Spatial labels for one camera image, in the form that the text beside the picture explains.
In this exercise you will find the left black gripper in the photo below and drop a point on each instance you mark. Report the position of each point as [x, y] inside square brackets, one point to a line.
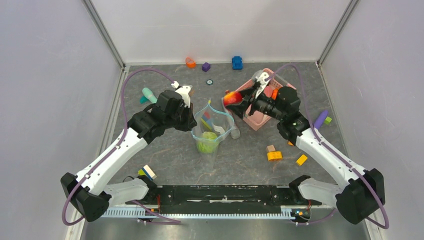
[190, 122]

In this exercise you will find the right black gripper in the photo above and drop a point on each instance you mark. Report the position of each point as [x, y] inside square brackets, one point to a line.
[247, 95]

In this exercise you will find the red toy apple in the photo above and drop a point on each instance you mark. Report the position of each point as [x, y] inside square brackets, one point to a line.
[232, 98]

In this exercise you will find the pink plastic basket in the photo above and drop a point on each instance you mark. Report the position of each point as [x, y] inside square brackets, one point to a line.
[257, 120]

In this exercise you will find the clear zip top bag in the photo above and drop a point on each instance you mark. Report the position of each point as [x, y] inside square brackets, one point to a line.
[220, 120]

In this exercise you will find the green toy cabbage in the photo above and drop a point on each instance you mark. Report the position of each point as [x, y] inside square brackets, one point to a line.
[207, 144]

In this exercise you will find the orange toy pumpkin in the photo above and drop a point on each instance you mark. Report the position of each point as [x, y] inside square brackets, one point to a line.
[274, 93]

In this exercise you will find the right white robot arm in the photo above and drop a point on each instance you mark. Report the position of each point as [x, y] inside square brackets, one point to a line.
[357, 192]

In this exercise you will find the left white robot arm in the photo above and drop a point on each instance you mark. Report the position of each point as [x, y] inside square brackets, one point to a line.
[89, 190]

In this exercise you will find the mint green toy microphone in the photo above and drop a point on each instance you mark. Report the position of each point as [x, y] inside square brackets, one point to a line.
[148, 96]

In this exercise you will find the grey toy microphone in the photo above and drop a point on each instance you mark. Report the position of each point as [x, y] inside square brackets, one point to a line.
[235, 131]

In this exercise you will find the multicolour toy brick block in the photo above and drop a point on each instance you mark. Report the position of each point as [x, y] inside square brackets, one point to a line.
[207, 121]

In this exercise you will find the blue toy car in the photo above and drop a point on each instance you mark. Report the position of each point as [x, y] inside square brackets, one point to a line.
[237, 63]

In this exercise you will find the purple toy cube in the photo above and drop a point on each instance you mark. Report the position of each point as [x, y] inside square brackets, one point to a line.
[206, 67]

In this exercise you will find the small wooden cube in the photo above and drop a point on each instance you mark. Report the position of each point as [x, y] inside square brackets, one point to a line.
[270, 148]

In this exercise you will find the yellow toy brick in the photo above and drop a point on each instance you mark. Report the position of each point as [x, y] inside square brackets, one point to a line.
[274, 156]

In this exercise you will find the white blue green block stack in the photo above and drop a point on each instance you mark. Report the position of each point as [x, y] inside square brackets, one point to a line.
[148, 172]

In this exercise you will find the purple toy microphone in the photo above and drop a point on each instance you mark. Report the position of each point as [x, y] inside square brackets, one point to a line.
[319, 121]

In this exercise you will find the small yellow block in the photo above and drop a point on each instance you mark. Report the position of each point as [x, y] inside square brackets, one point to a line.
[301, 160]

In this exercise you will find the small green cube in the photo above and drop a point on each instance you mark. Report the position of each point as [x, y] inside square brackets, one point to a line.
[328, 120]

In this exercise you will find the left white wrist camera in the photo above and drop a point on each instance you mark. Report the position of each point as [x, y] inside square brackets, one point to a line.
[185, 91]

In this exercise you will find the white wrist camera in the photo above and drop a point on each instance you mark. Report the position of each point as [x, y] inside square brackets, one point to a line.
[185, 91]
[262, 80]

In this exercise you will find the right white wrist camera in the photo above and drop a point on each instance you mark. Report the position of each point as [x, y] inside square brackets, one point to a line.
[262, 80]

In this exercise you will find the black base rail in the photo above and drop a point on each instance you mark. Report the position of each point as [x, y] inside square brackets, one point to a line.
[221, 199]

